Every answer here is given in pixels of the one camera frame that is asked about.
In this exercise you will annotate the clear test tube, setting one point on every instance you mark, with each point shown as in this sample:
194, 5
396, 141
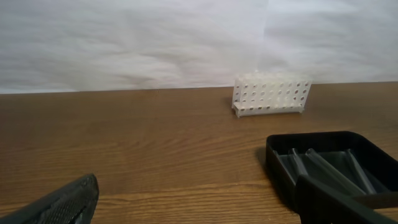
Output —
360, 172
332, 172
283, 165
298, 163

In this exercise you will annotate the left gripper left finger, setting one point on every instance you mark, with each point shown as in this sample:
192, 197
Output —
62, 202

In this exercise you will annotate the white test tube rack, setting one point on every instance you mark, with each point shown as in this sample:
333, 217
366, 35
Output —
267, 88

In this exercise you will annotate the black tray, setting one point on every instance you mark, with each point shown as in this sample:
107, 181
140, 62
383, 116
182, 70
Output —
311, 141

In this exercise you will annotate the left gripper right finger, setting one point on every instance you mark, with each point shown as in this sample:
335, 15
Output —
326, 205

